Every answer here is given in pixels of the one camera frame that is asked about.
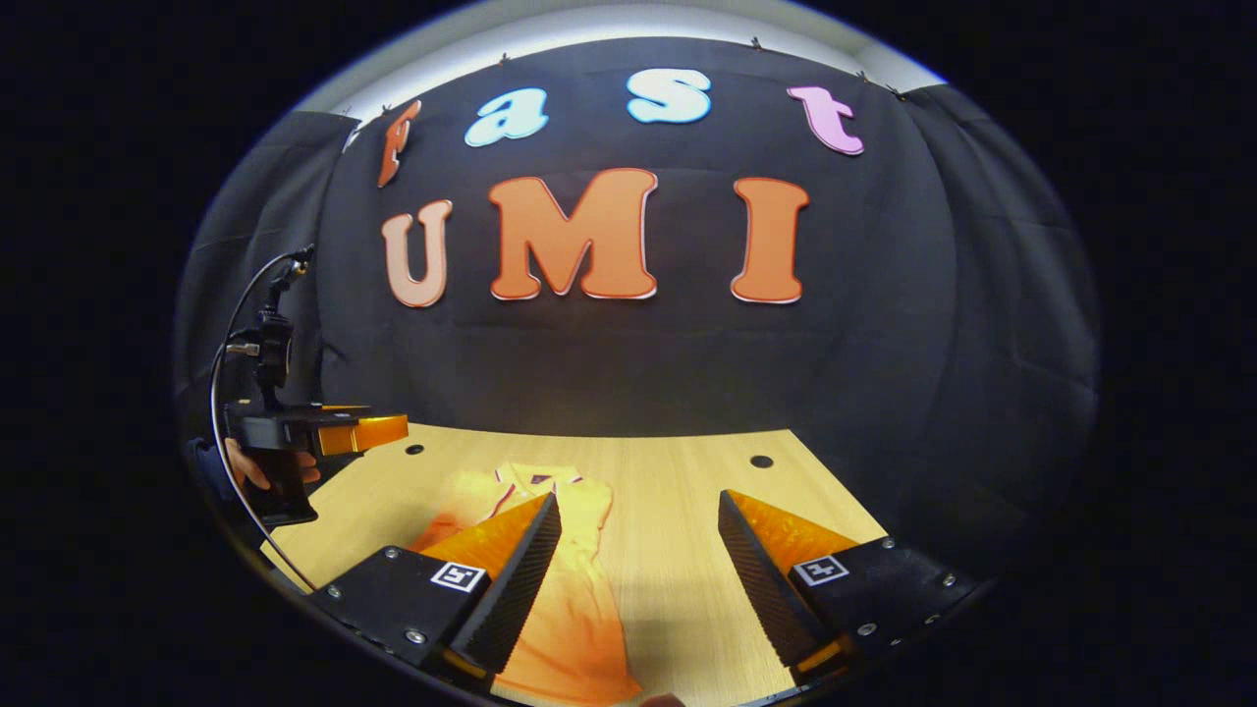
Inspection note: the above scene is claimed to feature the black backdrop cloth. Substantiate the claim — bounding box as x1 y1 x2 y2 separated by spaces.
175 110 359 433
899 83 1101 551
314 37 958 462

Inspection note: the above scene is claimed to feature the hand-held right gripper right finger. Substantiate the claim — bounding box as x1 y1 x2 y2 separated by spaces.
717 489 983 679

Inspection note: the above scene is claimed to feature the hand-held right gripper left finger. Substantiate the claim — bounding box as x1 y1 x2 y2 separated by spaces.
309 491 563 679

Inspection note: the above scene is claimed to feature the orange T-shirt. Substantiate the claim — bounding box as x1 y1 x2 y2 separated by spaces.
408 462 644 706

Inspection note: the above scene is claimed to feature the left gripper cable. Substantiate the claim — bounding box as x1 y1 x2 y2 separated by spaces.
209 250 320 593

